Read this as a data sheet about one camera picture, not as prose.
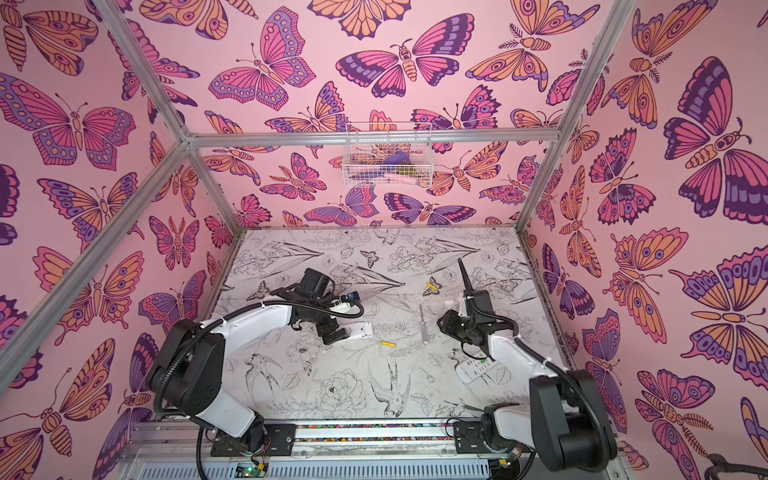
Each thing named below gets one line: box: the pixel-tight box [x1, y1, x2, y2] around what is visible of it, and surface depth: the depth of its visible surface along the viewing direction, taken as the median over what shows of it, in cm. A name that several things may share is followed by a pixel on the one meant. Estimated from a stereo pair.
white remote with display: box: [456, 357, 500, 383], surface depth 85 cm
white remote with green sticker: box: [351, 322, 373, 339], surface depth 94 cm
